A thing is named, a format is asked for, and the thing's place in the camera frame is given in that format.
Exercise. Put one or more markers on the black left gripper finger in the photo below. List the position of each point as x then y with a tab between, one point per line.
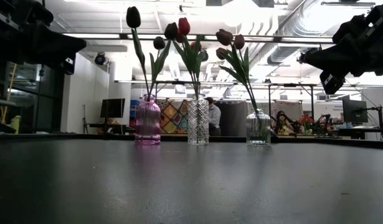
66	54
68	42

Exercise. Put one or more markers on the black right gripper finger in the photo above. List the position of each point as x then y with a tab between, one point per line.
331	65
331	51

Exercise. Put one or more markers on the pink artificial tulip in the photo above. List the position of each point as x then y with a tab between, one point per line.
239	42

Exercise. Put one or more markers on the red tulip bunch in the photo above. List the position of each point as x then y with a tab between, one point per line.
224	37

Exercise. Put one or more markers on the red artificial tulip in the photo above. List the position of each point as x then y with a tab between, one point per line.
184	26
179	38

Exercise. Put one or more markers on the black background robot arm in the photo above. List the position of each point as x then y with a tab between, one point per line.
322	123
292	123

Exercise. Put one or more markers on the red background flowers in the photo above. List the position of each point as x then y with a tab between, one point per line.
306	121

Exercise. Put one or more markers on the yellow background flowers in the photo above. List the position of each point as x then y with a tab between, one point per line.
284	130

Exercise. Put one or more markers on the clear ribbed glass vase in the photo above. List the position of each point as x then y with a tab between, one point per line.
258	127

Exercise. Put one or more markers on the pink ribbed glass vase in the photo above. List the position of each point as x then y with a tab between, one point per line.
147	121

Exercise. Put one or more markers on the clear diamond-cut glass vase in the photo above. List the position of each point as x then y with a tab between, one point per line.
198	121

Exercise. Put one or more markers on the overhead light bar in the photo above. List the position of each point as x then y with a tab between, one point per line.
101	36

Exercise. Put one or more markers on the black flat computer monitor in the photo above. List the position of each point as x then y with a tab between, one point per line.
354	111
112	108

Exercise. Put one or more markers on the black tripod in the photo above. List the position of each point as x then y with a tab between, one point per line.
84	121

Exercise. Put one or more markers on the person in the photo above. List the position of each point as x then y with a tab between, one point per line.
283	123
213	116

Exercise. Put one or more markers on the yellow-green bottle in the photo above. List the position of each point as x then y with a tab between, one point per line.
15	124

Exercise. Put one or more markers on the blue storage bins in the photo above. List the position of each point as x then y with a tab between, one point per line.
134	112

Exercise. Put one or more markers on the dark partition panel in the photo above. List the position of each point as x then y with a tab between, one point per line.
233	118

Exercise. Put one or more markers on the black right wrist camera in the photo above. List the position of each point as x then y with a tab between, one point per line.
370	26

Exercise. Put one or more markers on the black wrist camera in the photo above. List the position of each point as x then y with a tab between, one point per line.
13	15
370	26

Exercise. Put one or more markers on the black ceiling camera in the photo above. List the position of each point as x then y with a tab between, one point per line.
205	56
100	59

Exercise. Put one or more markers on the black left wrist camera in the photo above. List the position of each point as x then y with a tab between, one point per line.
13	15

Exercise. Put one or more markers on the silver ventilation duct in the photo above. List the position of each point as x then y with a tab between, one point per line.
284	46

